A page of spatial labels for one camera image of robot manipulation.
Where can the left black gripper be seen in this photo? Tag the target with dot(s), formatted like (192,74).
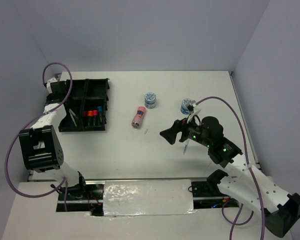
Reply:
(48,98)

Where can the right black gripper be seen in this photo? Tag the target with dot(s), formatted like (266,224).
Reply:
(170,134)

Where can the blue pen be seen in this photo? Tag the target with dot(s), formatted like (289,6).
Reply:
(186,146)

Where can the orange highlighter cap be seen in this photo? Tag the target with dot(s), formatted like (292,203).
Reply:
(90,113)

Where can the orange highlighter marker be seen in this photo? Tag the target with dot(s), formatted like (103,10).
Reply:
(89,121)

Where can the pink highlighter cap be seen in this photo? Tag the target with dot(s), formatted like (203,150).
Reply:
(95,112)

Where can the pink highlighter marker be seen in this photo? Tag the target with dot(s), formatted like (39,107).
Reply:
(95,121)

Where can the blue highlighter cap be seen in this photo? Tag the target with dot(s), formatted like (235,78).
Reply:
(99,108)

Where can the yellow pen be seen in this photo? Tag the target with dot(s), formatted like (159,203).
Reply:
(74,121)

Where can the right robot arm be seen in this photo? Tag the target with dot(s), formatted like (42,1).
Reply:
(238,179)

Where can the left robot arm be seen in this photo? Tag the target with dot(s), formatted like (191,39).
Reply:
(41,149)

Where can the blue-lidded jar right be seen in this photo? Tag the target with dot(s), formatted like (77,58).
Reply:
(184,105)

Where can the blue-lidded jar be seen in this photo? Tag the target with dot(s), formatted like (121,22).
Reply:
(150,100)
(184,105)

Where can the black four-compartment organizer tray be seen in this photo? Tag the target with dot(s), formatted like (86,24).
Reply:
(86,95)

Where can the pink-capped clear tube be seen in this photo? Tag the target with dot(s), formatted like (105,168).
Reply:
(138,118)

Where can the blue-lidded jar left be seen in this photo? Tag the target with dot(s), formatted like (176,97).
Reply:
(150,100)

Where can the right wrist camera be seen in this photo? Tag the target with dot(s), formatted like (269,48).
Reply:
(193,110)

